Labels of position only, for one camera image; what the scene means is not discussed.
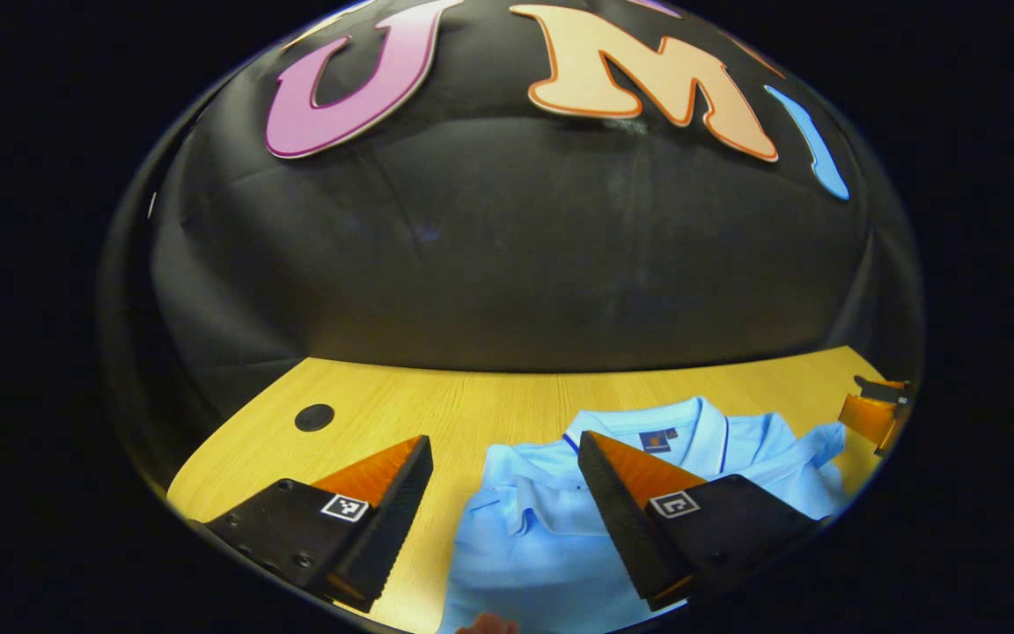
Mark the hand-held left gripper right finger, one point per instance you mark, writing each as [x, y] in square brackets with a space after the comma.
[617, 519]

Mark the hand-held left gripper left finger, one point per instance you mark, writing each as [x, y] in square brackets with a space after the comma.
[393, 519]

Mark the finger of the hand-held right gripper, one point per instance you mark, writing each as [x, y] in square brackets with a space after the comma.
[872, 418]

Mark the light blue polo T-shirt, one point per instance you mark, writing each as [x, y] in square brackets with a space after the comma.
[542, 546]

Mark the black backdrop cloth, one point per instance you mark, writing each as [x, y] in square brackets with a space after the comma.
[507, 264]

